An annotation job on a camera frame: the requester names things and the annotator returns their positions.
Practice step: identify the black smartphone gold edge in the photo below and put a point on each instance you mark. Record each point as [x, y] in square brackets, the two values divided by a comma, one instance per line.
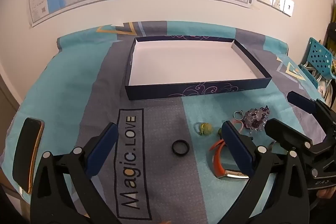
[26, 155]

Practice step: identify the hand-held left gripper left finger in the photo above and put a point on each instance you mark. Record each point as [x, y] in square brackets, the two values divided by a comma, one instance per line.
[106, 140]

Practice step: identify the dark shelf rack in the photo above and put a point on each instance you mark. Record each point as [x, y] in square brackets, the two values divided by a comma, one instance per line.
[332, 37]

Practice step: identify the person's left hand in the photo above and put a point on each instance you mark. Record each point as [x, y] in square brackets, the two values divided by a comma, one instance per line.
[166, 222]

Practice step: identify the teal grey printed bed sheet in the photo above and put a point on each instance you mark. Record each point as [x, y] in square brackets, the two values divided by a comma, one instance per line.
[65, 98]

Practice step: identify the navy shallow cardboard box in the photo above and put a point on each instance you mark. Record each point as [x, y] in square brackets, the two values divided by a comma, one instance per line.
[183, 61]

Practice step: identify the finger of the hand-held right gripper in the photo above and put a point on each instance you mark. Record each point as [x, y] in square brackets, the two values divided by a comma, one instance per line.
[300, 102]
[286, 134]

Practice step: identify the orange smartwatch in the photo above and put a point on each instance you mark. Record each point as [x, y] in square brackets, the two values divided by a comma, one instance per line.
[216, 161]

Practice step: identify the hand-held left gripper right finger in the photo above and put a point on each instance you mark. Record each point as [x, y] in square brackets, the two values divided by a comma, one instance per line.
[235, 145]

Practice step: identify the blue perforated chair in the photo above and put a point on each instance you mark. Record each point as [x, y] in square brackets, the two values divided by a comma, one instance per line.
[319, 56]

